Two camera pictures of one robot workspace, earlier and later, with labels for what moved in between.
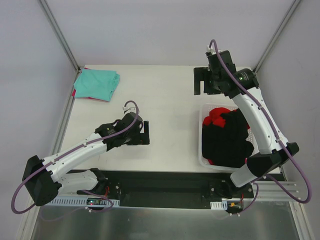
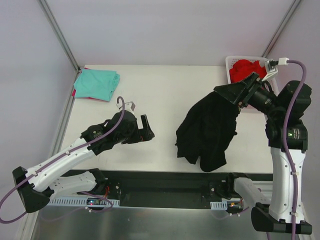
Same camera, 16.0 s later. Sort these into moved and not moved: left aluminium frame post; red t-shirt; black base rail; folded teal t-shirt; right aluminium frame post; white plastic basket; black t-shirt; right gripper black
Moved: black t-shirt; red t-shirt; right gripper black; white plastic basket
Not moved: right aluminium frame post; folded teal t-shirt; black base rail; left aluminium frame post
